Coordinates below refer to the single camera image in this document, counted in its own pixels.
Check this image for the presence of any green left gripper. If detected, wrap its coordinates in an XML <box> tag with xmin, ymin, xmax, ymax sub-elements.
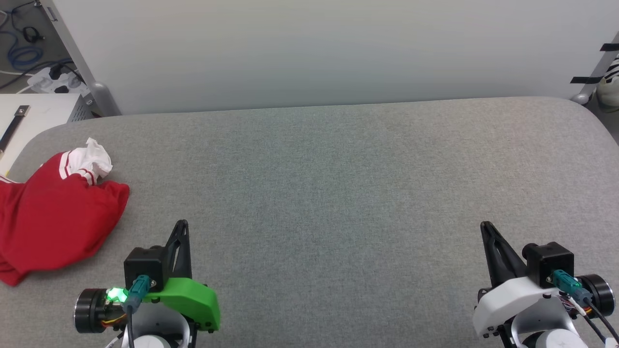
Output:
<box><xmin>143</xmin><ymin>220</ymin><xmax>221</xmax><ymax>334</ymax></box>

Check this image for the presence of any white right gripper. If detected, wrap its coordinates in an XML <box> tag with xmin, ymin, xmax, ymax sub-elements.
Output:
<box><xmin>473</xmin><ymin>221</ymin><xmax>561</xmax><ymax>337</ymax></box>

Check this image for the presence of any red white short-sleeve shirt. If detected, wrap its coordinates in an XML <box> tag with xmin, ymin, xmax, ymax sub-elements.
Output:
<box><xmin>0</xmin><ymin>138</ymin><xmax>130</xmax><ymax>287</ymax></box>

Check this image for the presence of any white black striped shoe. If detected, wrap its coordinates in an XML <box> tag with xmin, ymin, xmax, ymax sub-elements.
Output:
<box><xmin>596</xmin><ymin>53</ymin><xmax>619</xmax><ymax>113</ymax></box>

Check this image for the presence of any right black cable teal plug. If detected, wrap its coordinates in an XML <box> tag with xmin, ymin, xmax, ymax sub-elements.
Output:
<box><xmin>551</xmin><ymin>270</ymin><xmax>619</xmax><ymax>347</ymax></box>

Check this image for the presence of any white case with black handle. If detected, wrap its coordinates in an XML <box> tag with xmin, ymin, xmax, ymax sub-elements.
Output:
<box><xmin>0</xmin><ymin>93</ymin><xmax>95</xmax><ymax>177</ymax></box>

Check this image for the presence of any black strap cabinet handle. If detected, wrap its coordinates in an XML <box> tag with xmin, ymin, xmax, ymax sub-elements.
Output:
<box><xmin>0</xmin><ymin>105</ymin><xmax>31</xmax><ymax>155</ymax></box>

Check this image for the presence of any white power strip with cables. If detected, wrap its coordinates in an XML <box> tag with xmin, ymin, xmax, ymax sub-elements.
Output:
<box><xmin>0</xmin><ymin>60</ymin><xmax>84</xmax><ymax>91</ymax></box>

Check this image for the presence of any blue coiled cable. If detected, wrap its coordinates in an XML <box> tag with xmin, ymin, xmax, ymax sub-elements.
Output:
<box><xmin>0</xmin><ymin>30</ymin><xmax>45</xmax><ymax>71</ymax></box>

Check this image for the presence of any white partition screen grey frame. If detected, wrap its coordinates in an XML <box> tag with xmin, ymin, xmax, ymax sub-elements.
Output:
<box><xmin>41</xmin><ymin>0</ymin><xmax>619</xmax><ymax>116</ymax></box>

